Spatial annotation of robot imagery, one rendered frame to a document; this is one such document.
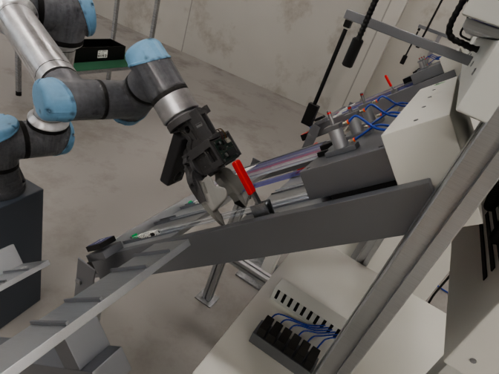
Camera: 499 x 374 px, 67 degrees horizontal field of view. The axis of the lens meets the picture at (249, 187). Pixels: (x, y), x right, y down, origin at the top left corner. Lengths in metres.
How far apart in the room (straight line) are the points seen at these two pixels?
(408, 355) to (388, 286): 0.69
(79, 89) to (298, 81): 4.41
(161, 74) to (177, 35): 5.02
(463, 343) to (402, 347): 0.61
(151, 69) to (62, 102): 0.16
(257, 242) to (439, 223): 0.27
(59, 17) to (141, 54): 0.39
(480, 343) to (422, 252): 0.16
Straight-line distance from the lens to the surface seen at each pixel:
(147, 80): 0.72
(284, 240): 0.58
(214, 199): 0.69
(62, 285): 1.83
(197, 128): 0.70
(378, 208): 0.51
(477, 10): 0.45
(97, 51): 3.31
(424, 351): 1.25
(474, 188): 0.45
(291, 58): 5.04
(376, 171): 0.54
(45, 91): 0.73
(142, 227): 1.01
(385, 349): 1.17
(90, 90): 0.75
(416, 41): 0.73
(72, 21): 1.10
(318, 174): 0.56
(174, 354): 1.66
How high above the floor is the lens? 1.37
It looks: 30 degrees down
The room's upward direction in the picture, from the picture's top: 20 degrees clockwise
